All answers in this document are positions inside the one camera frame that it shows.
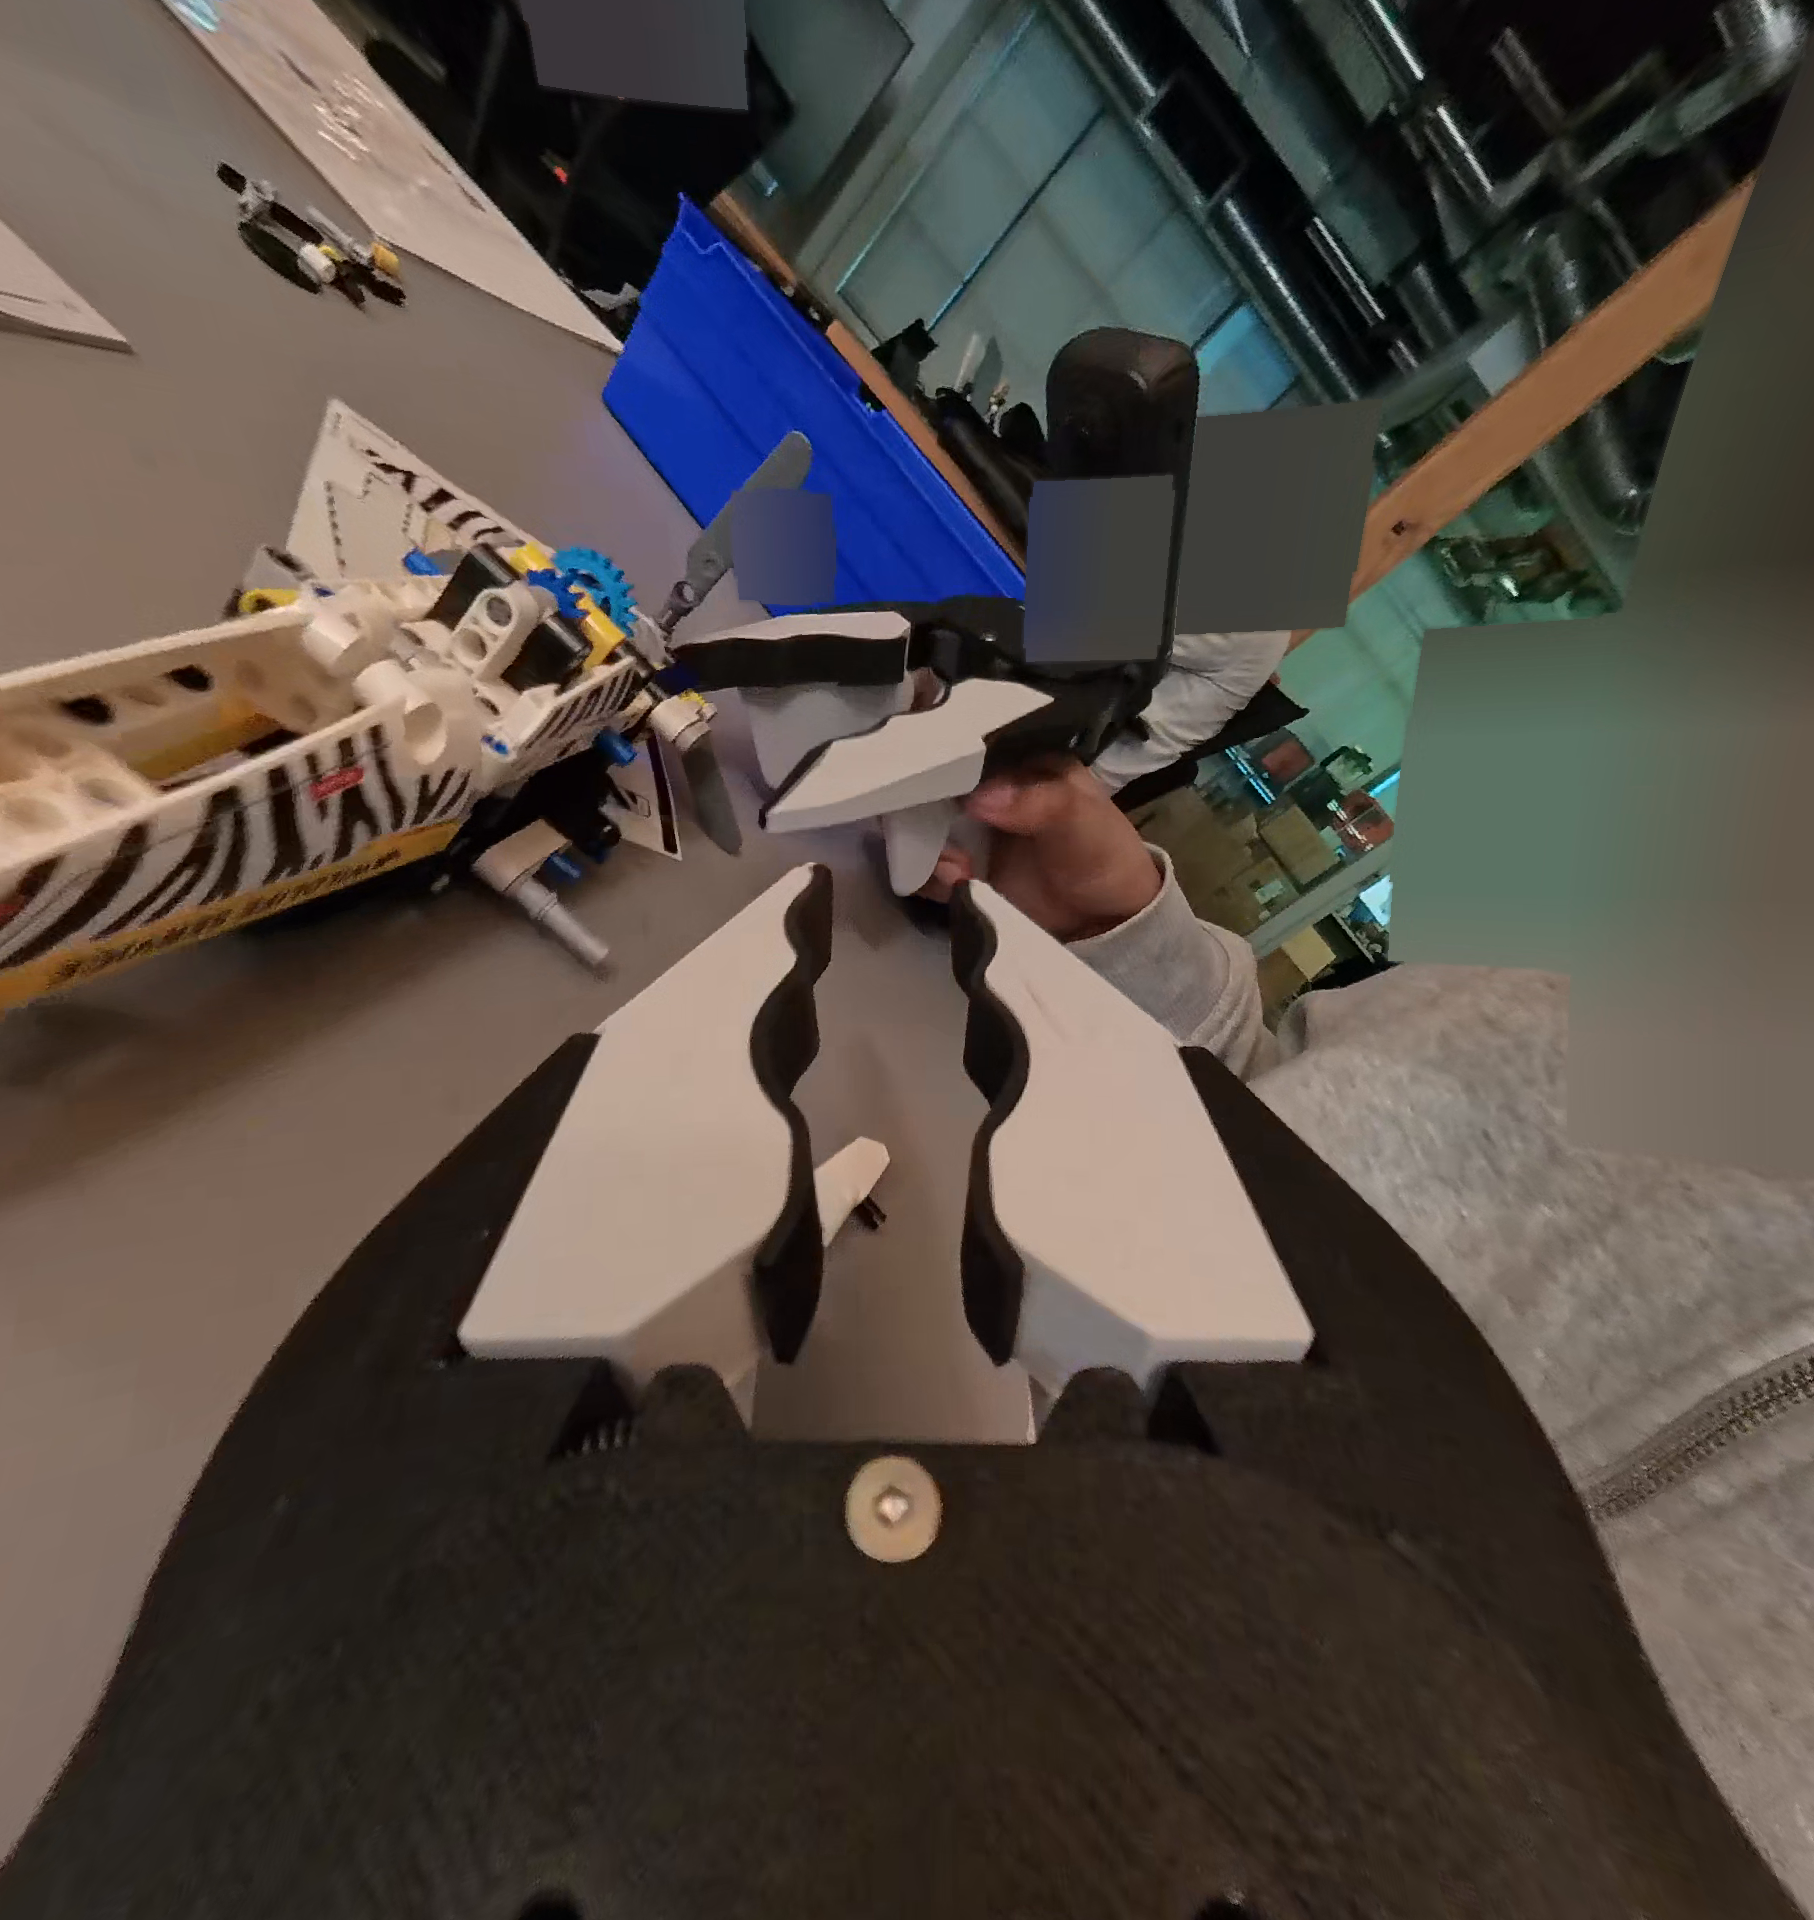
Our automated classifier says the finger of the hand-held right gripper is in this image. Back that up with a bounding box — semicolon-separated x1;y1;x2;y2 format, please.
669;609;924;795
760;683;1060;902

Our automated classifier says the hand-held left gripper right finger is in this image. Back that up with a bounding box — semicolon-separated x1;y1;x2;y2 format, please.
949;880;1315;1417

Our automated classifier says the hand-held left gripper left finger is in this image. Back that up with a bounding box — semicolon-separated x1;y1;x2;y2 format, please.
459;865;838;1429

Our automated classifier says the white lego piece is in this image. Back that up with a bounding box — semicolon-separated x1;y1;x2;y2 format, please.
809;1136;894;1248

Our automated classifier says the zebra striped lego helicopter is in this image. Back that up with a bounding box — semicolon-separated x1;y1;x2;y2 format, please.
0;431;820;1037

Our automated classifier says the small lego assembly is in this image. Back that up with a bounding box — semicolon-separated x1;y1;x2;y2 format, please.
218;162;408;308

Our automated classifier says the lego instruction booklet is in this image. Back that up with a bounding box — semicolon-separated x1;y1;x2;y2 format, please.
0;169;136;358

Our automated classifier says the person's right hand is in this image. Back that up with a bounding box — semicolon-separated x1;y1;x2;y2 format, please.
921;758;1167;950

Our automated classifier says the blue plastic bin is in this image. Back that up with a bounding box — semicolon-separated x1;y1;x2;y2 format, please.
603;191;1033;621

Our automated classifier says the black computer monitor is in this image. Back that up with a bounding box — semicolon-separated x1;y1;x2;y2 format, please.
705;0;915;196

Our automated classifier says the person's grey hoodie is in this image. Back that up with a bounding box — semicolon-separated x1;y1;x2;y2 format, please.
1251;966;1814;1920

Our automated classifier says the large printed cardboard sheet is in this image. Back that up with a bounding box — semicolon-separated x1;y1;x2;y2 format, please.
157;0;623;358

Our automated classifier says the wooden support post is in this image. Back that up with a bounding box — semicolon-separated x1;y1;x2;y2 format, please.
1354;176;1764;606

